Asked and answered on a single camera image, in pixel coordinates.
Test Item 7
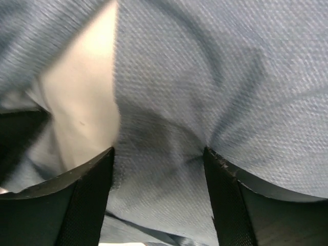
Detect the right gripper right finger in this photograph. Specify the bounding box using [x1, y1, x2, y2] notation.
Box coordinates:
[203, 148, 327, 245]

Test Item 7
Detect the white pillow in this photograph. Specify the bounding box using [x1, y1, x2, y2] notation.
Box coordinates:
[0, 0, 121, 172]

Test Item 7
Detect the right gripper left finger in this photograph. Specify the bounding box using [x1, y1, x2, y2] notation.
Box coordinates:
[1, 148, 114, 246]

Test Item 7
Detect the blue striped pillowcase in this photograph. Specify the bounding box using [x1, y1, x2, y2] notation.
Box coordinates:
[1, 1, 327, 245]

